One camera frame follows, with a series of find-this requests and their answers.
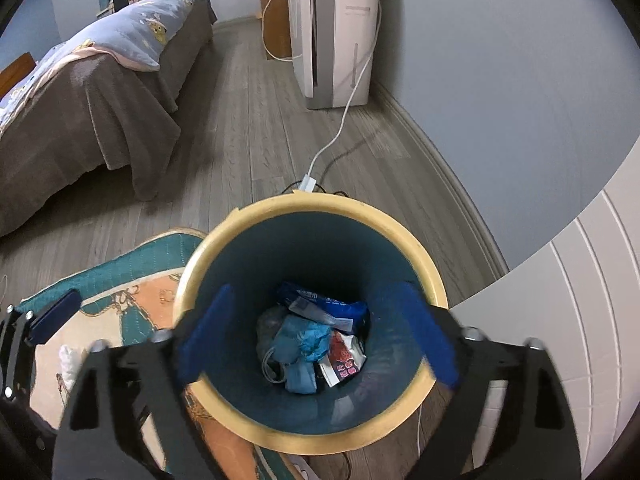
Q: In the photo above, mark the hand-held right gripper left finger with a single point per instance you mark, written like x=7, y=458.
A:
x=210, y=340

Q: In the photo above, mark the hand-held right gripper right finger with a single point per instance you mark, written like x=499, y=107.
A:
x=425, y=335

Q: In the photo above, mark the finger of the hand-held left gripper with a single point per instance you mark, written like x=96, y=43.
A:
x=55, y=317

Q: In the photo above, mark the white tissue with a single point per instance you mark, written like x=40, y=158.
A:
x=70, y=360

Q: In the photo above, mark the clear plastic bag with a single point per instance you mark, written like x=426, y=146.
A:
x=267, y=332

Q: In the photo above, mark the red white packet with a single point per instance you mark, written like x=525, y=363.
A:
x=342, y=360

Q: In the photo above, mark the blue face mask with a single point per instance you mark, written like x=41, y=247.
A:
x=305, y=340

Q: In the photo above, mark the teal bin with yellow rim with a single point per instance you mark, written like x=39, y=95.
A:
x=325, y=240

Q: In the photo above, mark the teal orange printed mat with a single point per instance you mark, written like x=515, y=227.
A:
x=150, y=260

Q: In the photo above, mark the white panelled wardrobe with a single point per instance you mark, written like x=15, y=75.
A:
x=575, y=310

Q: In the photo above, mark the white power strip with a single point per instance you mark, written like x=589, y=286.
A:
x=307, y=182

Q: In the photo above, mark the bed with brown cover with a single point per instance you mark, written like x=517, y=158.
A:
x=100, y=120

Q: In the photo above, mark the wooden bed headboard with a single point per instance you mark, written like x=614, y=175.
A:
x=15, y=72

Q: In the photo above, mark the blue printed quilt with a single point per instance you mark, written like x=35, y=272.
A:
x=140, y=25

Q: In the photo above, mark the white air purifier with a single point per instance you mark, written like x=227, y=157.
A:
x=340, y=35

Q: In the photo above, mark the wooden cabinet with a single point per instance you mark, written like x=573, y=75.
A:
x=277, y=30

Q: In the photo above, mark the black garment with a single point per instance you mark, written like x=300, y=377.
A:
x=119, y=1

